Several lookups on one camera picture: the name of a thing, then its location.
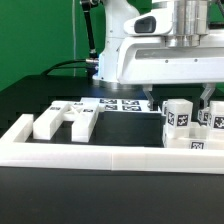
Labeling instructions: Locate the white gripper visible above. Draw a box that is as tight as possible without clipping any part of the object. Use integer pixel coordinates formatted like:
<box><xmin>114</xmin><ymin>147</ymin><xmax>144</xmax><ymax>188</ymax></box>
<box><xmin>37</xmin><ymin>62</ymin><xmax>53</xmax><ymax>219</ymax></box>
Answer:
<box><xmin>117</xmin><ymin>33</ymin><xmax>224</xmax><ymax>111</ymax></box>

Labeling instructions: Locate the white chair seat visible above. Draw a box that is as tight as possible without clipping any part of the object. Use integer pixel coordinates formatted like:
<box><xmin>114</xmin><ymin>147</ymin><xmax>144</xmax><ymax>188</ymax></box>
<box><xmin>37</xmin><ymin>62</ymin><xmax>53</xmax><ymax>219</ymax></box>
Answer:
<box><xmin>162</xmin><ymin>122</ymin><xmax>224</xmax><ymax>150</ymax></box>

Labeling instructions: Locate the white chair back part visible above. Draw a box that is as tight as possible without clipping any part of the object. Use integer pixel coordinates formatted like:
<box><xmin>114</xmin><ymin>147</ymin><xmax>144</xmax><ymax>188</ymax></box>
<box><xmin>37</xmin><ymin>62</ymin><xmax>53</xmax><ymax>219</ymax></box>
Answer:
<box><xmin>63</xmin><ymin>102</ymin><xmax>99</xmax><ymax>143</ymax></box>

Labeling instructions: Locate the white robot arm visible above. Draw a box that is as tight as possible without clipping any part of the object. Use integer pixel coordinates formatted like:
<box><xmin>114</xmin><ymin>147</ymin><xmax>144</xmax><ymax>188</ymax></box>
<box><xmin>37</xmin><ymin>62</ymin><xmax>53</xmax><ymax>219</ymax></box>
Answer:
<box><xmin>93</xmin><ymin>0</ymin><xmax>224</xmax><ymax>100</ymax></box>

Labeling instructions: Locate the white long chair part left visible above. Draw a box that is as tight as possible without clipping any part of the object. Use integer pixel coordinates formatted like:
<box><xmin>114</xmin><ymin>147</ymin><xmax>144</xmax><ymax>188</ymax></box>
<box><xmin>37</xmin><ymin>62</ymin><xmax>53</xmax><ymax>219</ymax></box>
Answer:
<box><xmin>33</xmin><ymin>103</ymin><xmax>69</xmax><ymax>140</ymax></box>

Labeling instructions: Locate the white tag base sheet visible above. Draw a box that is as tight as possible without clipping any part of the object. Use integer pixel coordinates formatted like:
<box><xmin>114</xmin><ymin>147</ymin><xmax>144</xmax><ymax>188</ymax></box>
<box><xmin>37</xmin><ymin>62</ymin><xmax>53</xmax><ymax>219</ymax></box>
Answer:
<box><xmin>81</xmin><ymin>97</ymin><xmax>161</xmax><ymax>113</ymax></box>

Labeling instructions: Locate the white U-shaped fence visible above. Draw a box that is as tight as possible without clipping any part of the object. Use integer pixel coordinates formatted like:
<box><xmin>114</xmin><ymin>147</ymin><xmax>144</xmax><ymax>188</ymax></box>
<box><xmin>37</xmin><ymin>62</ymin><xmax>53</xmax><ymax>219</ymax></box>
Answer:
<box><xmin>0</xmin><ymin>114</ymin><xmax>224</xmax><ymax>174</ymax></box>

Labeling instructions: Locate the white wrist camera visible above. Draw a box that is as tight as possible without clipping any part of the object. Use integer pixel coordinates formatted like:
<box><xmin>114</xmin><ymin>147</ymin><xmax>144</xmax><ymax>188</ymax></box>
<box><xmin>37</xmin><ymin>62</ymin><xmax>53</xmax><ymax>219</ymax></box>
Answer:
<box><xmin>123</xmin><ymin>9</ymin><xmax>173</xmax><ymax>36</ymax></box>

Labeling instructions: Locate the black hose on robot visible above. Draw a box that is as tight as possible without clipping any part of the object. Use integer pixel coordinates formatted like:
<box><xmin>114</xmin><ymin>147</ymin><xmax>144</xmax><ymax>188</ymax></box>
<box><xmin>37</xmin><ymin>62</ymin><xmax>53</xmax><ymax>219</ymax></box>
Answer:
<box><xmin>79</xmin><ymin>0</ymin><xmax>100</xmax><ymax>69</ymax></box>

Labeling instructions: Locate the black cable on table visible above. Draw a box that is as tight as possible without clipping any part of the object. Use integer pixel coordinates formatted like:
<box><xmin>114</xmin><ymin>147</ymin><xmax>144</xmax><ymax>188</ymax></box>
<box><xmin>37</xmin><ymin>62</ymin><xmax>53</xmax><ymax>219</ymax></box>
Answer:
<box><xmin>40</xmin><ymin>59</ymin><xmax>88</xmax><ymax>77</ymax></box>

